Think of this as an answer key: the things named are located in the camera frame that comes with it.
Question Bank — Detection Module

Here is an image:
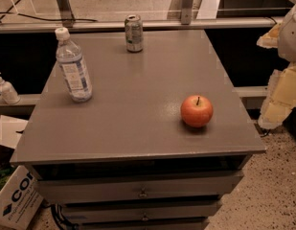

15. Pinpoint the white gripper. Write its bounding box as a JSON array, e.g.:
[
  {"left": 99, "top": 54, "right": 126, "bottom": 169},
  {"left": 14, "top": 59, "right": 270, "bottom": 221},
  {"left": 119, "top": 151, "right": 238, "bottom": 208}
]
[{"left": 257, "top": 4, "right": 296, "bottom": 129}]

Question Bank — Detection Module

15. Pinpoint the clear plastic water bottle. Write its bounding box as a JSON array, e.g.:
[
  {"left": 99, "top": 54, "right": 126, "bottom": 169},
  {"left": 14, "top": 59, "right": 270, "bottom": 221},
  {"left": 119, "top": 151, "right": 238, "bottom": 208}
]
[{"left": 55, "top": 27, "right": 92, "bottom": 103}]

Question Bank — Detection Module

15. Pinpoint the white pump dispenser bottle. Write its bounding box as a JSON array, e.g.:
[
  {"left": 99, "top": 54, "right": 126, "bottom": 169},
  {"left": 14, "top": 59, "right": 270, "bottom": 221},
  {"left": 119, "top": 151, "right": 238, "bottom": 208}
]
[{"left": 0, "top": 76, "right": 20, "bottom": 104}]

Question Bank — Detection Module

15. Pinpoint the red apple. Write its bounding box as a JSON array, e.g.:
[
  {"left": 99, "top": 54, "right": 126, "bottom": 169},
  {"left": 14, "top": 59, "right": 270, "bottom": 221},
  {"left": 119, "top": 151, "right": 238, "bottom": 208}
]
[{"left": 180, "top": 95, "right": 214, "bottom": 127}]

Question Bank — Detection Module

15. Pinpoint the green soda can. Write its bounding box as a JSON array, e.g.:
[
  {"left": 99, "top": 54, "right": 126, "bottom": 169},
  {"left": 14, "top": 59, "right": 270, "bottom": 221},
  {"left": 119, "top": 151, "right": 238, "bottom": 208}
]
[{"left": 125, "top": 14, "right": 143, "bottom": 53}]

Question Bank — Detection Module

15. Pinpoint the grey drawer cabinet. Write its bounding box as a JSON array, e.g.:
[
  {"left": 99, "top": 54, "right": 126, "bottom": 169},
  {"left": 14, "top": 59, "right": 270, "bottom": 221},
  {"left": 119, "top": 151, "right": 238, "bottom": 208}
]
[{"left": 11, "top": 30, "right": 264, "bottom": 230}]

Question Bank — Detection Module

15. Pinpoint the white cardboard box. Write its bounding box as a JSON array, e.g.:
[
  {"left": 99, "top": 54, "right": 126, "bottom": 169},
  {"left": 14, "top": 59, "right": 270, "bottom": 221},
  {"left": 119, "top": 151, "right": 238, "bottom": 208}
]
[{"left": 0, "top": 115, "right": 43, "bottom": 230}]

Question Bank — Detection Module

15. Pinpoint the grey metal frame rail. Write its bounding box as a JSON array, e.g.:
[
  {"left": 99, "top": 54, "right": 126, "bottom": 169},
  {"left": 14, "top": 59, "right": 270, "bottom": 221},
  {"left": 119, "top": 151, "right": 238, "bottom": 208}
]
[{"left": 0, "top": 15, "right": 285, "bottom": 35}]

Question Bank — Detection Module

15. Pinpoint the black floor cable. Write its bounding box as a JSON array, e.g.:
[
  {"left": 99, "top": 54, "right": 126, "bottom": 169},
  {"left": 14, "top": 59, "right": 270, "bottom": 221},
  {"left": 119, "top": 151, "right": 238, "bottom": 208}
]
[{"left": 0, "top": 0, "right": 99, "bottom": 23}]

